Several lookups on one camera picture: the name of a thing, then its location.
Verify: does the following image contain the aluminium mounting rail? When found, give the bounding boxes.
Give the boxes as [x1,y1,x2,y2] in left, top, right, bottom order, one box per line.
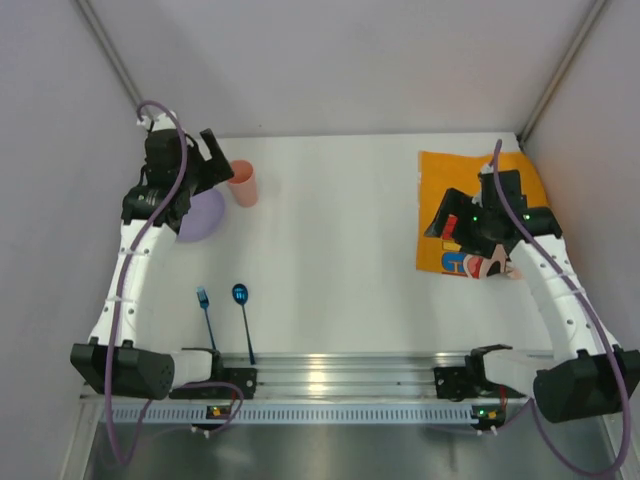
[79,351,556,404]

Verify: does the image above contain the perforated cable tray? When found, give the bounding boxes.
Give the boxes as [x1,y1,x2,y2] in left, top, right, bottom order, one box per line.
[102,403,531,425]

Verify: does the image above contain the pink plastic cup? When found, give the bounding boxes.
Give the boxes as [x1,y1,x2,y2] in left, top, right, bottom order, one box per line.
[227,160,258,208]

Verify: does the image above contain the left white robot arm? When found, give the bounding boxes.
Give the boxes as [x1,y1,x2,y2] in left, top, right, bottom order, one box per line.
[70,126,233,400]

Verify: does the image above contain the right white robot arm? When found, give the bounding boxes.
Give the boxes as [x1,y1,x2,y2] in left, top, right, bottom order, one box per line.
[424,169,639,423]

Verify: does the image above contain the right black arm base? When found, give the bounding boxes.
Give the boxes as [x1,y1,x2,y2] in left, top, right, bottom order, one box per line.
[433,344,512,402]

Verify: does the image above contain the orange cartoon mouse placemat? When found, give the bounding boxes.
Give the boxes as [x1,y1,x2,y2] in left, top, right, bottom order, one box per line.
[415,151,550,279]

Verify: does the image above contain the right aluminium frame post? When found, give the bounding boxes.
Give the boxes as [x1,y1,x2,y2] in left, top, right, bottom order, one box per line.
[516,0,612,150]

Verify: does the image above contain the blue metal fork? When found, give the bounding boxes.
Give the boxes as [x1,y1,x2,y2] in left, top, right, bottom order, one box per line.
[196,287,217,350]

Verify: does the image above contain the purple plastic plate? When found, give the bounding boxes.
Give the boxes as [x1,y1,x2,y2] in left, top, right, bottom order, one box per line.
[177,188,226,243]

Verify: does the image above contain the blue metal spoon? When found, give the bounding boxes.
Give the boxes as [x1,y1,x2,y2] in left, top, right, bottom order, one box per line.
[232,283,256,366]

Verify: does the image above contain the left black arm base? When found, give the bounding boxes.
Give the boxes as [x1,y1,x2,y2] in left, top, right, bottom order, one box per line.
[169,348,257,400]

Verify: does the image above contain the left aluminium frame post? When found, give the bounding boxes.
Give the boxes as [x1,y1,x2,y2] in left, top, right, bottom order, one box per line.
[71,0,143,108]

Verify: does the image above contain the aluminium frame post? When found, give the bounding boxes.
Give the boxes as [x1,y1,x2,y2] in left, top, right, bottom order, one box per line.
[516,0,612,150]
[71,0,143,108]

